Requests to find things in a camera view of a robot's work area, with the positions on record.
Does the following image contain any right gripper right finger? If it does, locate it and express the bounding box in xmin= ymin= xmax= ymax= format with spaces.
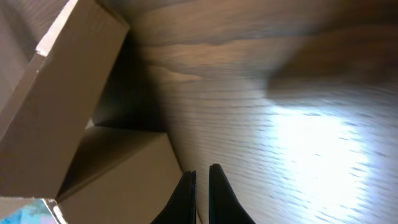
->
xmin=209 ymin=164 xmax=255 ymax=224

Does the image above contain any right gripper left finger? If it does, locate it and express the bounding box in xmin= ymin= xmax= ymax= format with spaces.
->
xmin=151 ymin=171 xmax=197 ymax=224

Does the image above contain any cardboard box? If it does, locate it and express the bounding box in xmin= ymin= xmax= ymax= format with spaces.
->
xmin=1 ymin=1 xmax=181 ymax=223

